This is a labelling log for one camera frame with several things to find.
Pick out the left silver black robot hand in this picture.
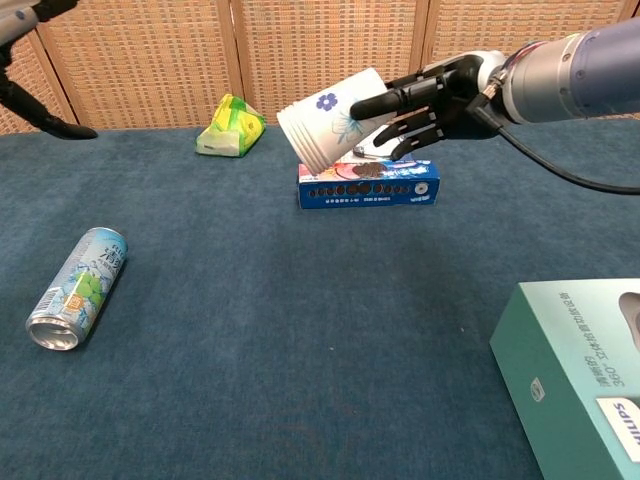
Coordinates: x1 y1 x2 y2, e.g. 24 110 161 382
0 0 99 140

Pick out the blue cookie box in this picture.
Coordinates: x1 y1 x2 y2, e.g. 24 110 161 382
298 153 441 210

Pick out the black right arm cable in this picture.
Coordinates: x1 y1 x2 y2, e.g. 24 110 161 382
467 84 640 196

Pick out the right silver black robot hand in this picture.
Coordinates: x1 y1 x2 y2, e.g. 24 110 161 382
349 49 507 161

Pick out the green yellow tissue pack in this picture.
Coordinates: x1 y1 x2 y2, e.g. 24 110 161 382
194 93 268 159

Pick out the dark blue table mat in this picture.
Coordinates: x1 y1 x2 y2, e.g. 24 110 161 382
0 118 640 480

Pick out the woven wooden folding screen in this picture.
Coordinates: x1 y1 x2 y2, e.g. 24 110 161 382
0 0 640 137

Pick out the green speaker box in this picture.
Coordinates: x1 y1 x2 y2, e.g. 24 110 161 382
488 278 640 480

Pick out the light blue drink can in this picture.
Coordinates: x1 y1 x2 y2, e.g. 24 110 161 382
24 227 129 351

